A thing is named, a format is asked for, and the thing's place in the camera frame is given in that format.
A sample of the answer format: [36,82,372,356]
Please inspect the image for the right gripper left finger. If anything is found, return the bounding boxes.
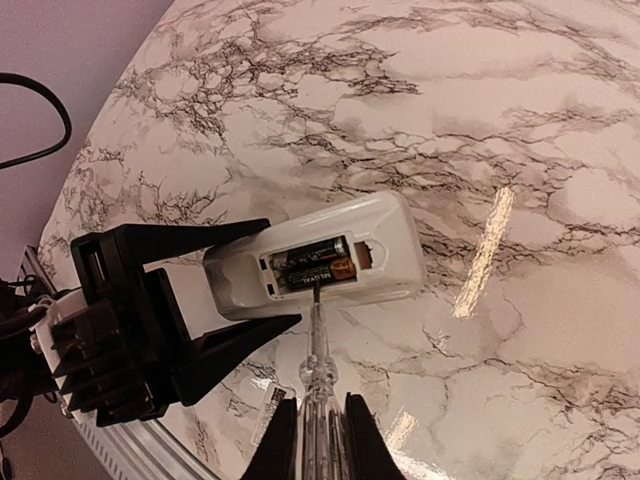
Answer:
[241,399,298,480]

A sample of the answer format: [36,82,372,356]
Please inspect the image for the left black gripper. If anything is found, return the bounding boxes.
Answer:
[71,218,302,408]

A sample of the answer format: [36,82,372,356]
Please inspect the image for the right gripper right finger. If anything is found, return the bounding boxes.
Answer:
[344,393,405,480]

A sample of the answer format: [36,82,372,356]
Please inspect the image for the silver battery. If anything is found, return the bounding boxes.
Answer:
[299,283,349,479]

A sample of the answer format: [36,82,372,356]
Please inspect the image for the white battery cover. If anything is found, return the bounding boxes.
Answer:
[251,382,296,446]

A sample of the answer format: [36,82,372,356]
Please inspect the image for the white remote control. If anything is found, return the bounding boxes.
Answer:
[203,191,426,320]

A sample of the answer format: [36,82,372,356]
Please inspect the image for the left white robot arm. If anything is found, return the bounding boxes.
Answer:
[1,219,300,435]

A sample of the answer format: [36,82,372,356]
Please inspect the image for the gold black AA battery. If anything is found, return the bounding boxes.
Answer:
[277,258,357,291]

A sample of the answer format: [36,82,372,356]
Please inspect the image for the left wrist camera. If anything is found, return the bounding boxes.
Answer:
[33,290,167,427]

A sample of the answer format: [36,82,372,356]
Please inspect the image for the front aluminium rail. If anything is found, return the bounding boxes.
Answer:
[22,244,221,480]

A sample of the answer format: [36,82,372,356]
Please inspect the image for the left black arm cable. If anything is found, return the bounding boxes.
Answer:
[0,72,74,171]

